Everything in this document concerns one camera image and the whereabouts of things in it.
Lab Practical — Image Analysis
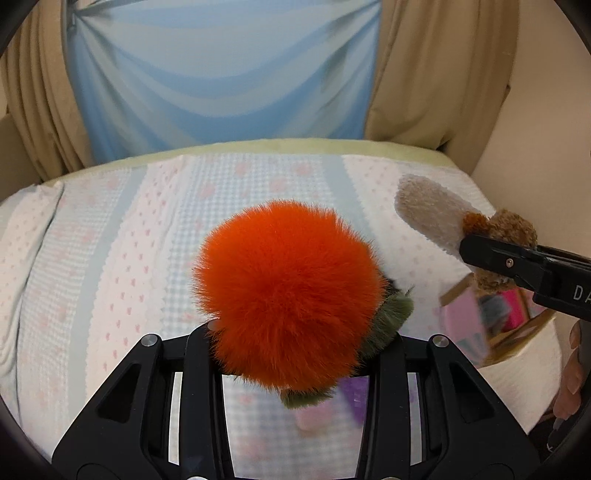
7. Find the pink soft item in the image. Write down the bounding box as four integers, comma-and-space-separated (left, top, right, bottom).
440, 290, 491, 361

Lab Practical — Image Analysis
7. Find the purple item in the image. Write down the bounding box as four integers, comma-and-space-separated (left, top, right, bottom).
341, 375, 371, 417

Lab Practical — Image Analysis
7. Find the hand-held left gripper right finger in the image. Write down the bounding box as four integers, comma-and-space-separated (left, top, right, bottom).
363, 335, 542, 480

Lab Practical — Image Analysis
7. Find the person's right hand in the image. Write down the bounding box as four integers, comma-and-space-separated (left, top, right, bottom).
551, 318, 590, 423

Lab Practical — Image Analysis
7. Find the beige curtain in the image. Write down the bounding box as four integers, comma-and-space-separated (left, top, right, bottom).
365, 0, 539, 160
0, 0, 97, 182

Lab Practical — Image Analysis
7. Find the blue striped curtain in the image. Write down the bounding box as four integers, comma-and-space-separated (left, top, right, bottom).
62, 0, 383, 163

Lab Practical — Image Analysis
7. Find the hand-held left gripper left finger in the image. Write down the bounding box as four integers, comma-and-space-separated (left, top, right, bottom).
52, 324, 232, 480

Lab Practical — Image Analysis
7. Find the grey soft item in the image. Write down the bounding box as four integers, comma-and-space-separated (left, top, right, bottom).
479, 294, 509, 335

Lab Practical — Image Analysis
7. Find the orange fluffy plush toy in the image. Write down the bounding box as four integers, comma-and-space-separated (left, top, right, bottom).
193, 198, 415, 411

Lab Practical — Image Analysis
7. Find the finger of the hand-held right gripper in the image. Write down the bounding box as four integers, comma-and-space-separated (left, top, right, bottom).
459, 233, 549, 296

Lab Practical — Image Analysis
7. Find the beige and brown plush toy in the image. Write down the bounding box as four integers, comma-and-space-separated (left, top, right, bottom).
394, 174, 539, 292

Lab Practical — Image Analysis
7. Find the light pink item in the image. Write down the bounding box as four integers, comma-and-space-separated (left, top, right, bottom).
295, 401, 345, 431

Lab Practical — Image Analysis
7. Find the magenta item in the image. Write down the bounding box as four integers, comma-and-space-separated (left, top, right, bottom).
501, 287, 533, 332

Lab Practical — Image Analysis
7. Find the cardboard box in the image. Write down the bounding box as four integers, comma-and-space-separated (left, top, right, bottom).
437, 273, 557, 368

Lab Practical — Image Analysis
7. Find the heart print bed sheet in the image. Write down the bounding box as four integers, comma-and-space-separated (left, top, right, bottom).
0, 141, 497, 467

